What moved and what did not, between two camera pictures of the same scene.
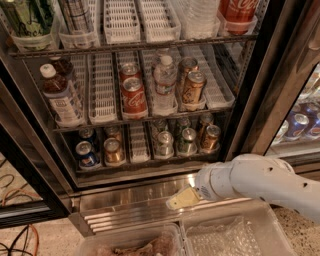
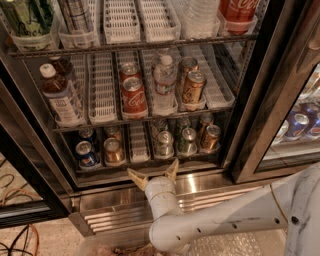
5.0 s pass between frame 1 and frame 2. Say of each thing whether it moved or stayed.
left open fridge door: stayed
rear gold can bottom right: stayed
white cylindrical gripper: moved
